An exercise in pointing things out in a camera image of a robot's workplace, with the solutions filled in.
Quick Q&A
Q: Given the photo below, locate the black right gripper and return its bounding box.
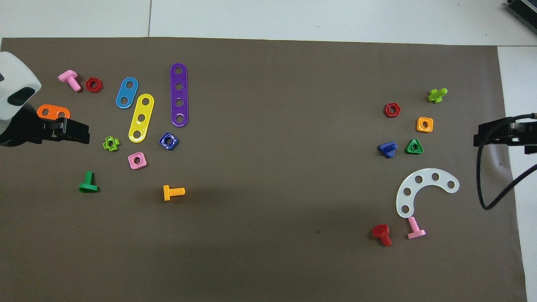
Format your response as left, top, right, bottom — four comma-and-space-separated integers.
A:
473, 114, 537, 155

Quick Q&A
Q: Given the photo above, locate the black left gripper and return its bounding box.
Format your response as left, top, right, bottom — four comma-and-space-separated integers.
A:
36, 117, 91, 145

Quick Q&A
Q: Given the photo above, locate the blue square toy nut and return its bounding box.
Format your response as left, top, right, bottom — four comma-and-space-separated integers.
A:
159, 132, 179, 151

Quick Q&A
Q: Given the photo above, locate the blue toy screw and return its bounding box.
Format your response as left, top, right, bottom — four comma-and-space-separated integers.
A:
377, 141, 398, 159

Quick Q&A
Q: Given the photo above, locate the orange heart-shaped plate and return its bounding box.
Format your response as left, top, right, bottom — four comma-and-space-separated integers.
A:
36, 104, 71, 120

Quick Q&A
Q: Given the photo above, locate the dark green toy screw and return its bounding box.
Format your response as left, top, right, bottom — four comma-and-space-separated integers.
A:
78, 171, 99, 193

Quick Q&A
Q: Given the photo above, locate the pink toy screw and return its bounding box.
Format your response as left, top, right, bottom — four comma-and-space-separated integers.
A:
58, 70, 82, 92
407, 216, 427, 240

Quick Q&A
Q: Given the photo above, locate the pink square toy nut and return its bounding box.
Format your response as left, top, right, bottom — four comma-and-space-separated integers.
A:
128, 151, 148, 170

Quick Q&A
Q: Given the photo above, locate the blue two-hole strip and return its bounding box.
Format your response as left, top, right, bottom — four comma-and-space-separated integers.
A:
115, 77, 139, 109

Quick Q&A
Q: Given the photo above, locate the lime green toy screw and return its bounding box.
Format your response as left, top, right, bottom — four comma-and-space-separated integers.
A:
427, 88, 448, 104

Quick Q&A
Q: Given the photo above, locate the yellow three-hole strip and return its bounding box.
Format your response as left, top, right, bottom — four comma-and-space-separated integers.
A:
128, 93, 155, 143

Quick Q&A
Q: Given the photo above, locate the white curved five-hole strip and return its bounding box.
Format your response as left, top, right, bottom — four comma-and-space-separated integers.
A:
396, 168, 460, 219

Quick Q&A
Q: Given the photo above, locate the green triangular toy nut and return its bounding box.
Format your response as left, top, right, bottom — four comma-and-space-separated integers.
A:
405, 138, 425, 155

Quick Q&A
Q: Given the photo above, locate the orange toy screw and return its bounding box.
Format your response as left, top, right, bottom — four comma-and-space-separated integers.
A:
163, 185, 186, 201

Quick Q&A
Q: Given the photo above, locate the purple four-hole strip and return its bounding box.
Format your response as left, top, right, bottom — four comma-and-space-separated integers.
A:
170, 63, 189, 128

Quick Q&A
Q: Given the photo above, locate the grey ribbed electronic device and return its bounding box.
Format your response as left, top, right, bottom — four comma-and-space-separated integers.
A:
505, 0, 537, 23

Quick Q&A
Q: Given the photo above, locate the red toy screw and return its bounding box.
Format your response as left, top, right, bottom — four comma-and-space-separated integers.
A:
372, 224, 393, 247

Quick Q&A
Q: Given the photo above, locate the brown table mat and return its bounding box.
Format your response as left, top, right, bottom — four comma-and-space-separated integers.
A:
0, 37, 528, 302

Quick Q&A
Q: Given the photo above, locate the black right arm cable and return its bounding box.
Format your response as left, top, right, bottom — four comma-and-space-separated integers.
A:
477, 112, 537, 210

